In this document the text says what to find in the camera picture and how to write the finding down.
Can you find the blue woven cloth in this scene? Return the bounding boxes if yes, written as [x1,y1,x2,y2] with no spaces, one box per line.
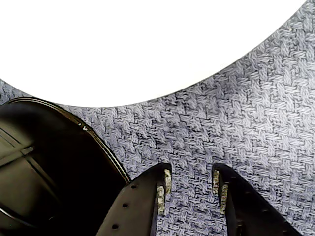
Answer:
[0,0,315,236]

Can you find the black metal bucket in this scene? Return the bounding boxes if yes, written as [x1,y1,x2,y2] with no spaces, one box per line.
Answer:
[0,97,131,236]

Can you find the white round plate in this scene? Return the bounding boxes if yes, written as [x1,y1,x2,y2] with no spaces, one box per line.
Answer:
[0,0,309,108]

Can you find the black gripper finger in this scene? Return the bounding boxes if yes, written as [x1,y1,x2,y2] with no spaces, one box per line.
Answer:
[95,163,172,236]
[212,163,304,236]

